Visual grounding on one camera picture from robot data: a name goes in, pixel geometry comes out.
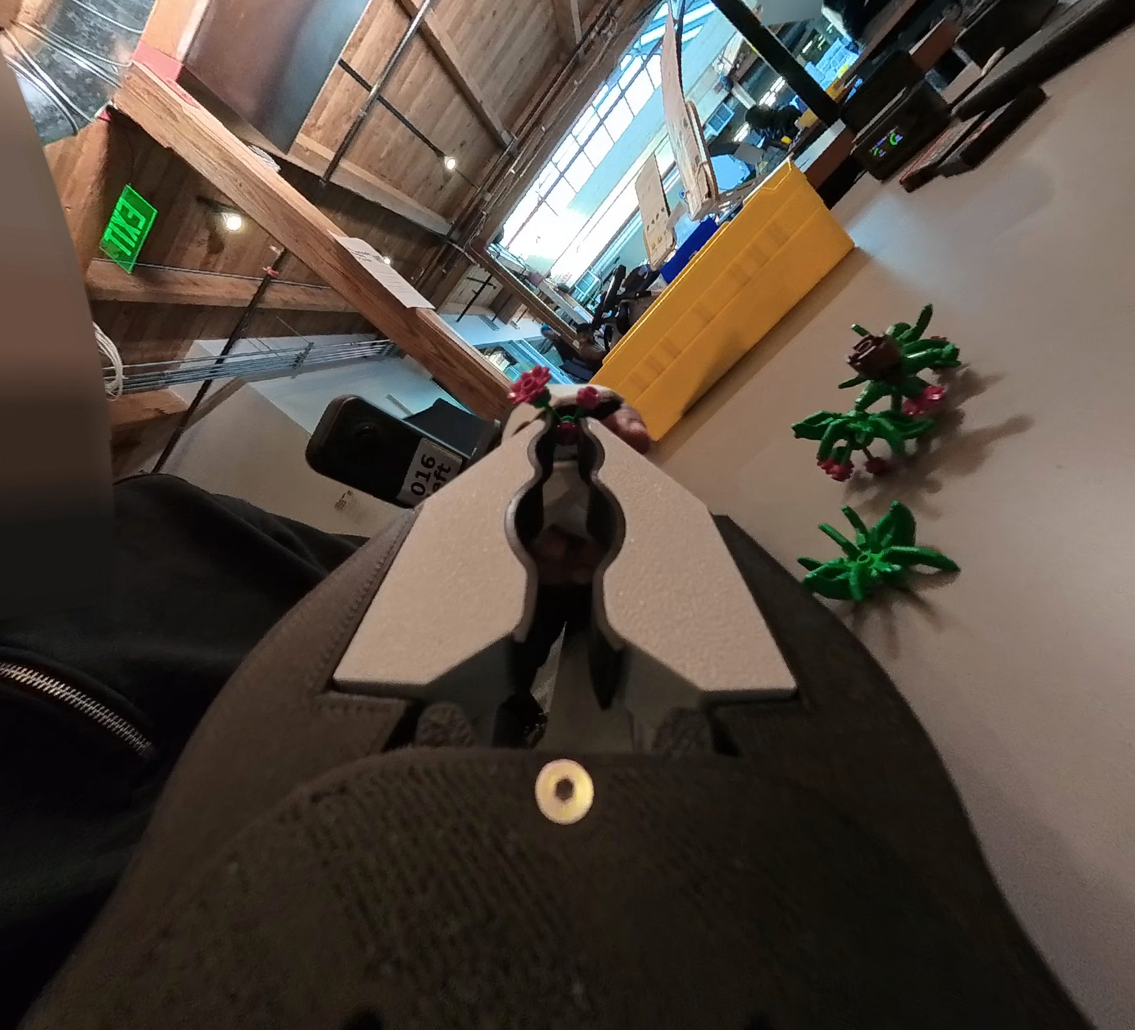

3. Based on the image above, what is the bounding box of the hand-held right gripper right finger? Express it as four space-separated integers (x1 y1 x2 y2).
581 410 799 736

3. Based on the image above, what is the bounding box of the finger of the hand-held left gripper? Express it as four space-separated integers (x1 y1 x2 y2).
581 385 641 428

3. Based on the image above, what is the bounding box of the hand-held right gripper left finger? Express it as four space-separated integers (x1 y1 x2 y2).
330 414 544 710

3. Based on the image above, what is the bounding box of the toy stem with magenta flowers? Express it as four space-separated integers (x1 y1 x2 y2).
510 365 606 441

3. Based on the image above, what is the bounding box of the green toy leaf cluster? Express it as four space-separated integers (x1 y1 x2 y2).
796 501 961 604

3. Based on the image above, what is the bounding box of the green toy plant brown pot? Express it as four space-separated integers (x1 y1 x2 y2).
792 303 965 483

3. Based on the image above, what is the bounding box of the yellow plastic bin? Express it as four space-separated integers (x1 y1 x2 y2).
600 160 856 443

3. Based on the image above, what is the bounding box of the blue plastic bin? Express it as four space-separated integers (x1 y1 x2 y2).
660 219 721 280

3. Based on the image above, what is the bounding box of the white paper sign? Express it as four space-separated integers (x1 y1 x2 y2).
330 232 437 310

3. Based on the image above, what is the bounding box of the wooden display board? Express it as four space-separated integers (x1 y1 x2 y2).
635 157 682 271
660 11 721 220

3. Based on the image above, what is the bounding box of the person's black jacket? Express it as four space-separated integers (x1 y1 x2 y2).
0 472 418 1030

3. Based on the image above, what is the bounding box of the green exit sign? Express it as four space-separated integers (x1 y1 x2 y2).
98 183 161 276

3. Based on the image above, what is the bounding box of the black case with display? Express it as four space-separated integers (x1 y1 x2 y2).
841 53 952 182

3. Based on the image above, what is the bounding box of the black power bank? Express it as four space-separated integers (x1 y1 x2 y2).
953 2 1135 122

